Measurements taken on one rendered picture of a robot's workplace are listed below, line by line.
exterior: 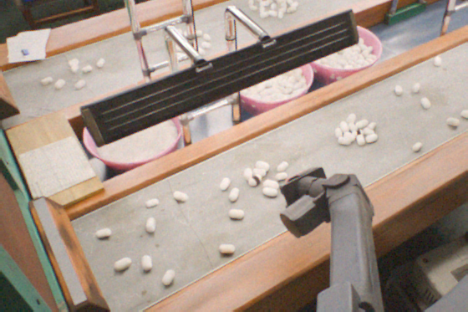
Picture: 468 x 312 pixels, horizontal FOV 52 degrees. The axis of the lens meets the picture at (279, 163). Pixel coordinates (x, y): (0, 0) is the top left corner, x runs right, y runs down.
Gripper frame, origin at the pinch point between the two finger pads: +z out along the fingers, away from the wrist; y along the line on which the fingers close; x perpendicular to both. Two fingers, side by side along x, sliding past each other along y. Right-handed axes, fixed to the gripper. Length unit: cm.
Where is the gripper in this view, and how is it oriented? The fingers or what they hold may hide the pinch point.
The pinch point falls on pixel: (287, 186)
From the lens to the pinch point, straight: 105.9
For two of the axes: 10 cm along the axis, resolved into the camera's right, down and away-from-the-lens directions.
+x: 3.4, 9.2, 2.0
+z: -4.3, -0.4, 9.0
